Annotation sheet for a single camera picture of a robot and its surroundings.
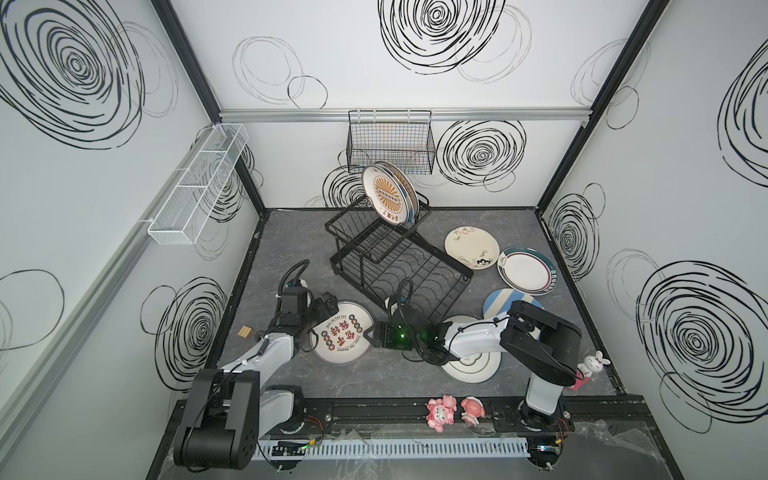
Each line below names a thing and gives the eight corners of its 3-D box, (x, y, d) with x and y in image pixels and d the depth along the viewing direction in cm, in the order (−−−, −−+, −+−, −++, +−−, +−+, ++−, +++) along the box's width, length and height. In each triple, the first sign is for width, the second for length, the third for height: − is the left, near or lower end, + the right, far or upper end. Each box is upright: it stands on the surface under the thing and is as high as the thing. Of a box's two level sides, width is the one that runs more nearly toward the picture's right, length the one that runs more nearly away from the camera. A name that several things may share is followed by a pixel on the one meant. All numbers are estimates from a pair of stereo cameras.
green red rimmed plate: (504, 295, 98) (506, 291, 96) (492, 250, 110) (494, 246, 108) (561, 295, 98) (565, 291, 96) (543, 250, 110) (546, 246, 108)
